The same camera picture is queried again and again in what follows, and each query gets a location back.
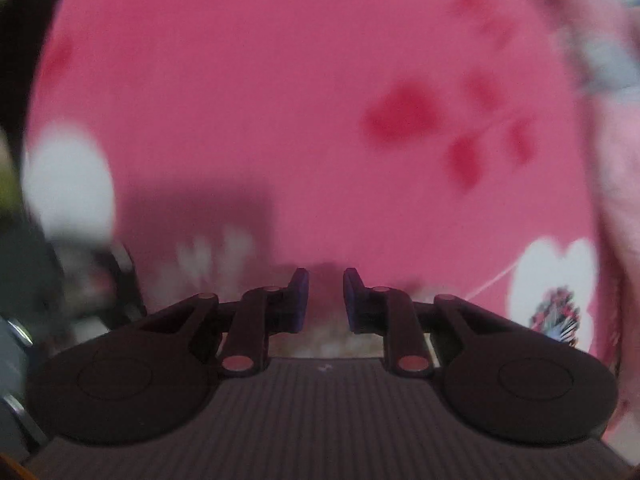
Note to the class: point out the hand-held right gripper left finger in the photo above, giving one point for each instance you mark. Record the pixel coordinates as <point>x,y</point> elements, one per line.
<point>300,300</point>

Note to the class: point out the pink floral bed sheet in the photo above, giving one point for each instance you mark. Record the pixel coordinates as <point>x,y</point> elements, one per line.
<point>300,110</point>

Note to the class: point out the pink floral duvet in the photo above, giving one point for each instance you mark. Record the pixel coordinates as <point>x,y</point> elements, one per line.
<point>610,110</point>

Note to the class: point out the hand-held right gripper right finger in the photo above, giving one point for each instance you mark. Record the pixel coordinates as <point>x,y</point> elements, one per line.
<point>351,302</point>

